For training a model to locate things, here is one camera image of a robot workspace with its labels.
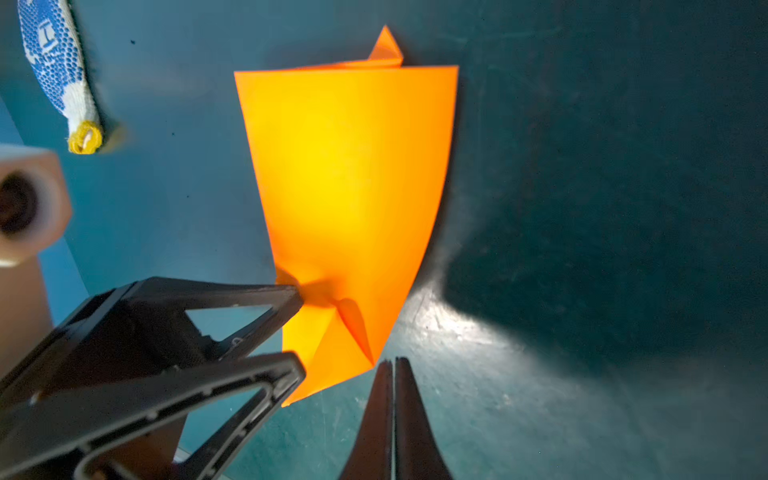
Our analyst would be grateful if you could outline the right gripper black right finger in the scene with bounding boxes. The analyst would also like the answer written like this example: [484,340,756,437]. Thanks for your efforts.
[394,357,453,480]

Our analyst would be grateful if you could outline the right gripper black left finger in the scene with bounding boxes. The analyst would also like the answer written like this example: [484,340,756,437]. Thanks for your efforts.
[339,361,394,480]

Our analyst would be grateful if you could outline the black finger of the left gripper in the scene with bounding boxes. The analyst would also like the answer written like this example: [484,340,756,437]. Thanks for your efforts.
[1,352,306,479]
[1,277,303,408]

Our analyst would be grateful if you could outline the orange square paper sheet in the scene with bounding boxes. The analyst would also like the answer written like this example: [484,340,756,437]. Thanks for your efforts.
[235,28,459,403]

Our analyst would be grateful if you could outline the left blue dotted work glove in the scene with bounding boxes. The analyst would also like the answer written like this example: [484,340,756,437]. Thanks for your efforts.
[17,0,104,155]

